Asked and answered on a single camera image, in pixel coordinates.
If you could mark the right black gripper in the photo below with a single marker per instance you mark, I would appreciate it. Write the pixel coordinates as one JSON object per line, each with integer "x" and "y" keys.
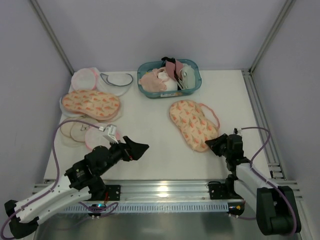
{"x": 220, "y": 148}

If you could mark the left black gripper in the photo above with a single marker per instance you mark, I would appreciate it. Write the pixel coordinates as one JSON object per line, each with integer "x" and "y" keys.
{"x": 126, "y": 150}

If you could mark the floral mesh laundry bag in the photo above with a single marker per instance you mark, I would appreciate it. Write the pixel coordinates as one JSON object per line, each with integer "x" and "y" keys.
{"x": 196, "y": 122}

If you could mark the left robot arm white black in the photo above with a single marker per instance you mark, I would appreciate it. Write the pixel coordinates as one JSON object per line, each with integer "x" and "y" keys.
{"x": 81, "y": 182}

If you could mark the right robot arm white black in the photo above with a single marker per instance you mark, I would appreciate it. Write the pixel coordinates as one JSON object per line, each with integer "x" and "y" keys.
{"x": 275, "y": 206}

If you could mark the pink rim round mesh bag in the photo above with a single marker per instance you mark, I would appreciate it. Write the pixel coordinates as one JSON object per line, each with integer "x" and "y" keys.
{"x": 94, "y": 137}

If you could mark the stacked floral laundry bags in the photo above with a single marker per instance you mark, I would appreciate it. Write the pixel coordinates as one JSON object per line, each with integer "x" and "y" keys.
{"x": 98, "y": 105}

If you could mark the pink bra in basket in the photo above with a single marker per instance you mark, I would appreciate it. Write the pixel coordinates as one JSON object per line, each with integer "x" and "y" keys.
{"x": 151, "y": 83}

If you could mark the grey white bra in basket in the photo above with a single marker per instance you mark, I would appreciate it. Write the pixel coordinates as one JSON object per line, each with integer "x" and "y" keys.
{"x": 187, "y": 77}

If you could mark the white pink round mesh bag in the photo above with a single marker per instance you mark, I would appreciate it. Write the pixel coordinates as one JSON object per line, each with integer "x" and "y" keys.
{"x": 85, "y": 79}

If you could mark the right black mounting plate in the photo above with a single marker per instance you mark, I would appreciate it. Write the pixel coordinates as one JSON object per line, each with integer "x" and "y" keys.
{"x": 217, "y": 190}

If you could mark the black mounting plate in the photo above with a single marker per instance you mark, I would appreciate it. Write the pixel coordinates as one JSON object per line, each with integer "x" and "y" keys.
{"x": 112, "y": 193}
{"x": 217, "y": 190}

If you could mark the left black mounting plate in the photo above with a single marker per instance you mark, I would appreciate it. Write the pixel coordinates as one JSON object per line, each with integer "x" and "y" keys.
{"x": 112, "y": 193}

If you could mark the right base connector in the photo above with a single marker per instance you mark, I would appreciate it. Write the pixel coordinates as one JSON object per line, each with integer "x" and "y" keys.
{"x": 236, "y": 210}

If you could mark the base connector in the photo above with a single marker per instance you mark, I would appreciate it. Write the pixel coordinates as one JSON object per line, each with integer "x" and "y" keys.
{"x": 96, "y": 210}
{"x": 236, "y": 210}

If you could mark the beige round mesh bags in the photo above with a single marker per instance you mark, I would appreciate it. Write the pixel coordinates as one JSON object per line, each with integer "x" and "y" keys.
{"x": 72, "y": 134}

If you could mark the left base connector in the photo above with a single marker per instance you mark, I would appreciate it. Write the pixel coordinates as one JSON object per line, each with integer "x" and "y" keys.
{"x": 96, "y": 210}

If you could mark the teal plastic basket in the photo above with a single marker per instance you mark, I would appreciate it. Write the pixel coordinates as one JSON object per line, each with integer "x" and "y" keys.
{"x": 146, "y": 67}

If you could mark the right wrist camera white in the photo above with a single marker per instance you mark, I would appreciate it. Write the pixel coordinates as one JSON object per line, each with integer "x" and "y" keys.
{"x": 238, "y": 131}

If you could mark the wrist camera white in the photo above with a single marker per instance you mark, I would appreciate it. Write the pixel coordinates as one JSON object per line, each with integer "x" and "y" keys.
{"x": 238, "y": 131}
{"x": 109, "y": 133}

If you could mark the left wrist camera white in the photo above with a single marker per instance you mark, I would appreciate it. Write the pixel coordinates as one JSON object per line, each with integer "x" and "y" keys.
{"x": 109, "y": 133}

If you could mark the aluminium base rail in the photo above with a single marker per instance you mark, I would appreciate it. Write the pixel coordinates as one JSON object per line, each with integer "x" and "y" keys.
{"x": 162, "y": 191}

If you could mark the slotted cable duct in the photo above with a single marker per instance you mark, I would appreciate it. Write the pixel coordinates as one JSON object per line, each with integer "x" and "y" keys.
{"x": 172, "y": 207}

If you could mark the mauve bra with black straps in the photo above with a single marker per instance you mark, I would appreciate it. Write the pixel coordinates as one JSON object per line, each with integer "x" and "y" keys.
{"x": 173, "y": 68}

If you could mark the right frame post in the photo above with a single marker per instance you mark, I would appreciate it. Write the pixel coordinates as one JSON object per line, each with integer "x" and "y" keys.
{"x": 272, "y": 33}

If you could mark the frame post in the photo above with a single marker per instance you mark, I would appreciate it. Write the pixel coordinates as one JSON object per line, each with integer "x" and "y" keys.
{"x": 51, "y": 34}
{"x": 272, "y": 33}

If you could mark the left frame post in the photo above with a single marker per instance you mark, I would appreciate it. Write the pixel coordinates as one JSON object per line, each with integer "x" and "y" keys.
{"x": 51, "y": 34}

